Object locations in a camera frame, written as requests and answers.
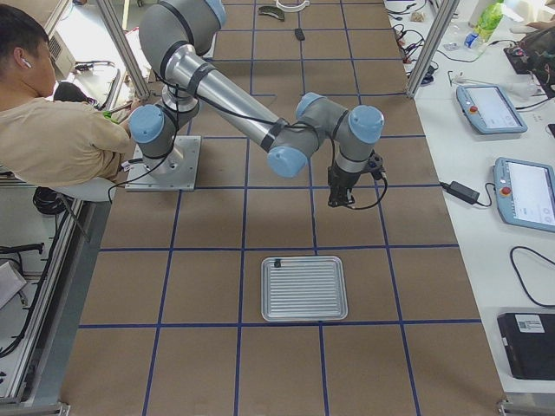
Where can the black laptop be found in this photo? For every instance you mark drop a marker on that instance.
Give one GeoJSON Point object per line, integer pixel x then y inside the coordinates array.
{"type": "Point", "coordinates": [528, 339]}

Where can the green plastic bottle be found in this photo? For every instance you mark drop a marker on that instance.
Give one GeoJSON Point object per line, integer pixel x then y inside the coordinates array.
{"type": "Point", "coordinates": [484, 20]}

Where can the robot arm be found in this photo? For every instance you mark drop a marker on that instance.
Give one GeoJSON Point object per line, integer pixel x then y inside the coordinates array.
{"type": "Point", "coordinates": [175, 35]}

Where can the black brake pad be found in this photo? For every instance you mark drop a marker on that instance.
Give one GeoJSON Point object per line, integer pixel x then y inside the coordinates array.
{"type": "Point", "coordinates": [299, 34]}

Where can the upper teach pendant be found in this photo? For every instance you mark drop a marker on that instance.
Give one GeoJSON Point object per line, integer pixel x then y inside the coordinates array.
{"type": "Point", "coordinates": [489, 110]}

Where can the silver metal tray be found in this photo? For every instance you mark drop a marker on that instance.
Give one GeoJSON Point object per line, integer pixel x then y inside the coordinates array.
{"type": "Point", "coordinates": [303, 289]}

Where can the aluminium frame post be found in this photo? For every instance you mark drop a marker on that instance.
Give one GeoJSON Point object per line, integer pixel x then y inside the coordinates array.
{"type": "Point", "coordinates": [430, 46]}

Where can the person in beige shirt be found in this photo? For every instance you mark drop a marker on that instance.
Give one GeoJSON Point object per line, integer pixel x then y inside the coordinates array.
{"type": "Point", "coordinates": [45, 142]}

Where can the olive green brake shoe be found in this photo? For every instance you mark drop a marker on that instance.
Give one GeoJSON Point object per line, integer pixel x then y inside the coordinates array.
{"type": "Point", "coordinates": [271, 11]}

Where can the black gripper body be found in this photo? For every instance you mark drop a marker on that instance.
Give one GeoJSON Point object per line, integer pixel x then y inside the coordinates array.
{"type": "Point", "coordinates": [340, 179]}

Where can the white curved plastic bracket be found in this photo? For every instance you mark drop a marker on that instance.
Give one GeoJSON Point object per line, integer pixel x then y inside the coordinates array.
{"type": "Point", "coordinates": [292, 8]}

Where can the teach pendant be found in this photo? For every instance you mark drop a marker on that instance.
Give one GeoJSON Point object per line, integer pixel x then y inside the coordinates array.
{"type": "Point", "coordinates": [489, 110]}
{"type": "Point", "coordinates": [524, 193]}

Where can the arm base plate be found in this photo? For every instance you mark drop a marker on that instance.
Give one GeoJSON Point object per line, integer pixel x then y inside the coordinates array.
{"type": "Point", "coordinates": [177, 173]}

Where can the black power adapter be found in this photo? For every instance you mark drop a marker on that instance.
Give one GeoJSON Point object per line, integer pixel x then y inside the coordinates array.
{"type": "Point", "coordinates": [461, 192]}

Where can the lower teach pendant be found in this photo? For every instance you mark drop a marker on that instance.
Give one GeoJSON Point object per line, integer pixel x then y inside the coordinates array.
{"type": "Point", "coordinates": [524, 193]}

